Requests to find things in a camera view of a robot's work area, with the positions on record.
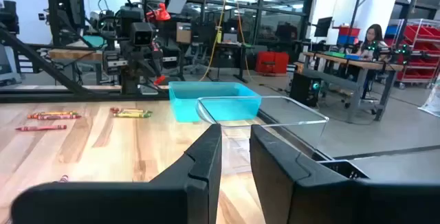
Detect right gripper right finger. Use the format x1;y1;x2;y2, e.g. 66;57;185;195
250;124;355;224

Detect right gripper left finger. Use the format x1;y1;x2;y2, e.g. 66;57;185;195
149;124;223;224

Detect clear plastic bin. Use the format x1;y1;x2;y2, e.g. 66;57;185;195
195;96;330;177

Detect teal plastic bin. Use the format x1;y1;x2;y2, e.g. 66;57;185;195
168;81;263;123

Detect cardboard box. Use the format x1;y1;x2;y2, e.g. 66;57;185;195
175;22;193;45

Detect red lamp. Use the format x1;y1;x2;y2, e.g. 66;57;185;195
146;3;172;22

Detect black computer tower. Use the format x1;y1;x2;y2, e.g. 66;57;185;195
289;71;322;108

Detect orange crayon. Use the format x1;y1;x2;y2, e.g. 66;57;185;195
36;115;83;121

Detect red crate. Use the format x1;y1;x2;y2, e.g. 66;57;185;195
254;51;290;76

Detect wooden workbench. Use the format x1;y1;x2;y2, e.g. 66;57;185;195
302;51;405;122

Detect black monitor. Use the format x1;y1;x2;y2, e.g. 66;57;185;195
314;16;333;38

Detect person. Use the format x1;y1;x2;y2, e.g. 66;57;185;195
357;23;389;60

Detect white bag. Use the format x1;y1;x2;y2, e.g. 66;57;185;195
417;76;440;118

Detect metal shelf rack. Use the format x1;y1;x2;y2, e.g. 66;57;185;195
384;17;440;89

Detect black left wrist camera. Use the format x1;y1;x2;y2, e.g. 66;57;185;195
129;21;155;46

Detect yellow hanging cable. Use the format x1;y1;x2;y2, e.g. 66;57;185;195
199;0;231;82

